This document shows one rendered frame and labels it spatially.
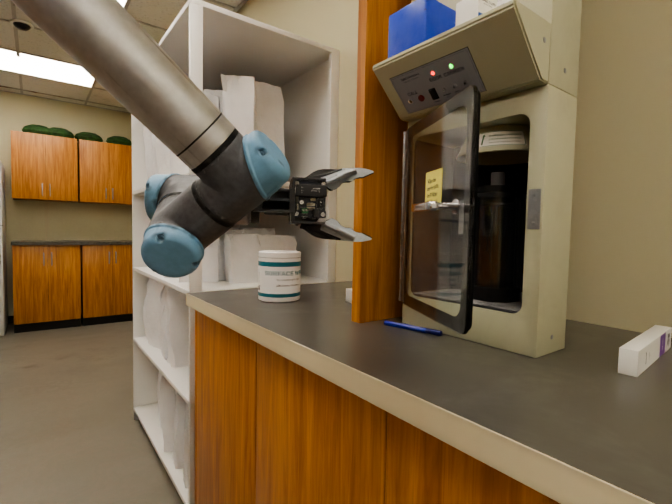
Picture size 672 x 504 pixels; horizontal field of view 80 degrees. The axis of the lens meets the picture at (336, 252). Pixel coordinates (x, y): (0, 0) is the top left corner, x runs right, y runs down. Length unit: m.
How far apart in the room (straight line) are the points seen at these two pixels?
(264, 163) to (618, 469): 0.47
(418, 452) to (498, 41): 0.65
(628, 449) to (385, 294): 0.61
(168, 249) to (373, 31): 0.72
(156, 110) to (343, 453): 0.61
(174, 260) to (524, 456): 0.45
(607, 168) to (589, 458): 0.83
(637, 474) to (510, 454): 0.11
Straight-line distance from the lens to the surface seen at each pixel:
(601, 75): 1.27
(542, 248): 0.78
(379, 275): 0.98
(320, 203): 0.63
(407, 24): 0.91
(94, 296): 5.43
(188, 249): 0.53
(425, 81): 0.88
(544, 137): 0.79
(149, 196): 0.65
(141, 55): 0.49
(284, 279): 1.19
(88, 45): 0.50
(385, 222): 0.98
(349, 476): 0.79
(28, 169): 5.59
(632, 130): 1.20
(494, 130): 0.88
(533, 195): 0.78
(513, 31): 0.77
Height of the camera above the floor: 1.15
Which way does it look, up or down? 3 degrees down
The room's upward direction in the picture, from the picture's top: 1 degrees clockwise
